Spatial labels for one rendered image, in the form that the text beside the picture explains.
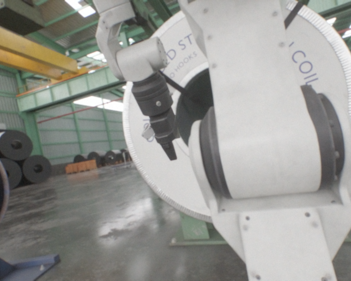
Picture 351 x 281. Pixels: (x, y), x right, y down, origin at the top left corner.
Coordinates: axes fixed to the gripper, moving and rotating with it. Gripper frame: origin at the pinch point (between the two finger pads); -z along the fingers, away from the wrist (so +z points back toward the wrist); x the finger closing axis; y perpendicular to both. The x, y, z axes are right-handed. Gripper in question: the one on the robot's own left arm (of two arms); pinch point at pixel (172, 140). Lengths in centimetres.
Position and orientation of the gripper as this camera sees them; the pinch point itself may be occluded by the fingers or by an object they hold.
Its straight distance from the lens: 60.1
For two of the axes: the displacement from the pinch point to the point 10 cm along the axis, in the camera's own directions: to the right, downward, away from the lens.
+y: -9.5, 2.1, 2.3
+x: 0.6, -6.0, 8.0
